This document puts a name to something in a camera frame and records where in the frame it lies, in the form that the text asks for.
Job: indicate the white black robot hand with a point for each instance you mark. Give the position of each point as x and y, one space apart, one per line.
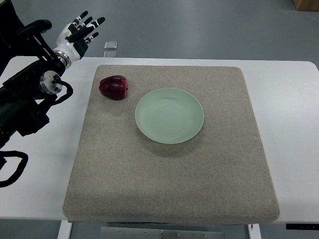
74 39

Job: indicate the red apple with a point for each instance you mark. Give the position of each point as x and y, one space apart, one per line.
114 87

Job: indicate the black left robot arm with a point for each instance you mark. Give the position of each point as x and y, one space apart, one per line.
26 97

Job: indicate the light green plate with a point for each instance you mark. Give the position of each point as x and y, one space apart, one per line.
169 116

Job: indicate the brown cardboard box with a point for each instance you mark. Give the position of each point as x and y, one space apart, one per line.
307 5

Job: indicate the black table control panel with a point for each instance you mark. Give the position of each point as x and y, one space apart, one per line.
305 227

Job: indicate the metal table base plate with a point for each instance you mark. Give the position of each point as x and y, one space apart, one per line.
136 233

